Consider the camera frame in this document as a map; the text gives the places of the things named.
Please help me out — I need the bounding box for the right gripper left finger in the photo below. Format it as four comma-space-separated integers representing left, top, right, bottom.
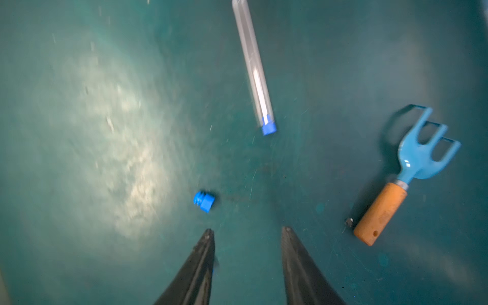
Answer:
155, 229, 216, 305

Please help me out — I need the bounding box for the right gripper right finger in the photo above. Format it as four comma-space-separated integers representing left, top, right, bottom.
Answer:
281, 226, 345, 305

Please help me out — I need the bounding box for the blue stopper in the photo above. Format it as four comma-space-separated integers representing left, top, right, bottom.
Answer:
261, 114, 277, 135
193, 191, 216, 213

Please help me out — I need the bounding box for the clear test tube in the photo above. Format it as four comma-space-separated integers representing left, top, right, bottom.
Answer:
232, 0, 275, 127

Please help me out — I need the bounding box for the blue garden fork wooden handle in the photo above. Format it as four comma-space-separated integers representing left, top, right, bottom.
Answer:
353, 105, 461, 246

